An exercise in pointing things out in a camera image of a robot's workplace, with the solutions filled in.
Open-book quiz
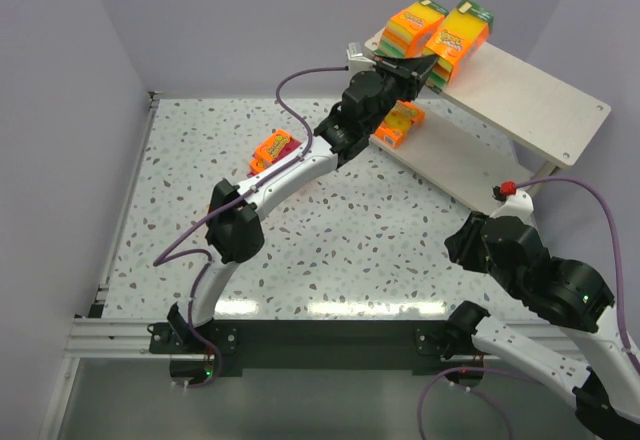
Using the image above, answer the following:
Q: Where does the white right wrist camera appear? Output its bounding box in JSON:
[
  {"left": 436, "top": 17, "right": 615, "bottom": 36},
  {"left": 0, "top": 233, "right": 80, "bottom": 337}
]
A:
[{"left": 490, "top": 181, "right": 534, "bottom": 224}]

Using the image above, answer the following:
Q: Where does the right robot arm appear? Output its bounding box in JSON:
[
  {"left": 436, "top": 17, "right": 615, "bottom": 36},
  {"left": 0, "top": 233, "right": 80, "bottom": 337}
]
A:
[{"left": 440, "top": 212, "right": 639, "bottom": 439}]

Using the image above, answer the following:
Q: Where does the aluminium frame rail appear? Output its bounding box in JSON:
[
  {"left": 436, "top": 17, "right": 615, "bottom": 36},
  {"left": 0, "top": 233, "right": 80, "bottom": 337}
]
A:
[{"left": 64, "top": 92, "right": 166, "bottom": 360}]

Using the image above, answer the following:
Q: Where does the white two-tier shelf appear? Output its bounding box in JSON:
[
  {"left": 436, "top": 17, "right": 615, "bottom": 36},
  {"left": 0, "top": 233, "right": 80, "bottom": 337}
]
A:
[{"left": 372, "top": 43, "right": 611, "bottom": 213}]

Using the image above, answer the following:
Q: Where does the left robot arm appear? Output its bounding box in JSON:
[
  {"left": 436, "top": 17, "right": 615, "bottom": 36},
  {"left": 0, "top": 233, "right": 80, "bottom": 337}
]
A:
[{"left": 167, "top": 55, "right": 437, "bottom": 349}]

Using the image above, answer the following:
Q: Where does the pink Scrub Mommy box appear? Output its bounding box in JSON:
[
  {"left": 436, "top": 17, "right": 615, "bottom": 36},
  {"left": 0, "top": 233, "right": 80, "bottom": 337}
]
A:
[{"left": 249, "top": 129, "right": 301, "bottom": 176}]

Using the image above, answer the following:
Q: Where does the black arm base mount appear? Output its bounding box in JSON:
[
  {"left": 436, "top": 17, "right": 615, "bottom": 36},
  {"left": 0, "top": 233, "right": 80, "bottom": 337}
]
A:
[{"left": 147, "top": 320, "right": 479, "bottom": 382}]

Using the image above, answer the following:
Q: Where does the Sponge Daddy multipack box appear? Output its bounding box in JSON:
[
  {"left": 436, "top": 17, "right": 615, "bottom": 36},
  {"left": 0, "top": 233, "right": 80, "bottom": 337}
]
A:
[
  {"left": 423, "top": 0, "right": 494, "bottom": 90},
  {"left": 374, "top": 0, "right": 449, "bottom": 58}
]

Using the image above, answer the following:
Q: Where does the Scrub Daddy yellow sponge box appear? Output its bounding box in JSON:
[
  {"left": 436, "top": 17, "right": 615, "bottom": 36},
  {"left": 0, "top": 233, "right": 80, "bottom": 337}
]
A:
[{"left": 374, "top": 101, "right": 426, "bottom": 149}]

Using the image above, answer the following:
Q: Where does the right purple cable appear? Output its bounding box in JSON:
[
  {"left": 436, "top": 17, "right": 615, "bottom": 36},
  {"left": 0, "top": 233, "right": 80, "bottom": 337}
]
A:
[{"left": 415, "top": 175, "right": 640, "bottom": 440}]

